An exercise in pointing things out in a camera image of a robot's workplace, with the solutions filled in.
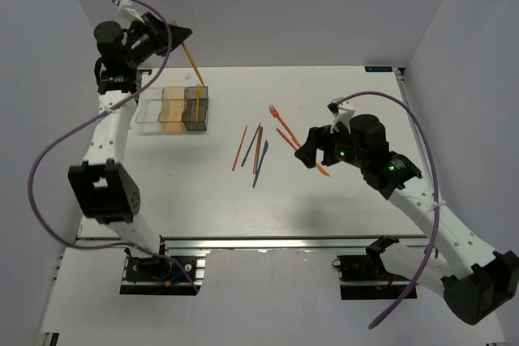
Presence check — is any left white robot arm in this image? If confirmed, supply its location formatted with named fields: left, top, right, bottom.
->
left=68, top=12, right=192, bottom=280

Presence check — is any black logo sticker right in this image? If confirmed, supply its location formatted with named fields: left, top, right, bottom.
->
left=364, top=66, right=393, bottom=73

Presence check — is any yellow-orange plastic knife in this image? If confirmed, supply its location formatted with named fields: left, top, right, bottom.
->
left=315, top=163, right=330, bottom=177

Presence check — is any amber plastic container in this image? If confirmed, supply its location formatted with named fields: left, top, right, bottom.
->
left=158, top=87, right=187, bottom=134

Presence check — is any red-orange chopstick inner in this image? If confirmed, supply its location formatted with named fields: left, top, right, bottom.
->
left=252, top=126, right=263, bottom=175

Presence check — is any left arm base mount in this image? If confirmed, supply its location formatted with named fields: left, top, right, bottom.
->
left=119, top=249, right=204, bottom=297

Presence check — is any red-orange chopstick outer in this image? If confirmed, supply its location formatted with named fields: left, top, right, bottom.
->
left=231, top=125, right=248, bottom=172

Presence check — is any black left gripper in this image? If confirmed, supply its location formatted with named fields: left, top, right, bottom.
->
left=125, top=14, right=193, bottom=69

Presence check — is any red-orange chopstick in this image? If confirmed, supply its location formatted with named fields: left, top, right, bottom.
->
left=252, top=126, right=263, bottom=175
left=231, top=125, right=248, bottom=172

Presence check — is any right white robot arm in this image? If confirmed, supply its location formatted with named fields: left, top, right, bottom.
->
left=294, top=114, right=518, bottom=325

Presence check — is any smoky grey plastic container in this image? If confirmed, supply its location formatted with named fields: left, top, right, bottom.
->
left=182, top=86, right=209, bottom=132

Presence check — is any clear plastic container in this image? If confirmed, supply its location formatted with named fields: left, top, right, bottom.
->
left=135, top=88, right=164, bottom=135

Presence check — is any red-orange plastic fork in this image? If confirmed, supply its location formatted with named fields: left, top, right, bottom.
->
left=268, top=105, right=301, bottom=147

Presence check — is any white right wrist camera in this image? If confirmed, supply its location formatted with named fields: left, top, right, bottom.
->
left=328, top=98, right=355, bottom=134

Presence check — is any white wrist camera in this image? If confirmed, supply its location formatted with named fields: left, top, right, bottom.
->
left=115, top=0, right=144, bottom=23
left=328, top=98, right=355, bottom=134

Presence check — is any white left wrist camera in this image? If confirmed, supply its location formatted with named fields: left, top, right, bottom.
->
left=115, top=0, right=144, bottom=23

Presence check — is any yellow-orange plastic fork bent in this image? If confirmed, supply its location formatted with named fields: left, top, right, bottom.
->
left=195, top=85, right=203, bottom=122

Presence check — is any blue plastic knife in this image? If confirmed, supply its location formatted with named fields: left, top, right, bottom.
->
left=252, top=140, right=269, bottom=189

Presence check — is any red-orange plastic knife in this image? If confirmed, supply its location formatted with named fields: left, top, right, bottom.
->
left=276, top=128, right=301, bottom=151

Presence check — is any yellow-orange plastic fork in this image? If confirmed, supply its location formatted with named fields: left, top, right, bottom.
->
left=182, top=42, right=206, bottom=87

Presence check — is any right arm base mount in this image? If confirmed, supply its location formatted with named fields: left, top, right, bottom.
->
left=332, top=236, right=409, bottom=301

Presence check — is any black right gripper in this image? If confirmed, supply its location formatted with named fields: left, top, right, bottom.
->
left=294, top=119, right=367, bottom=169

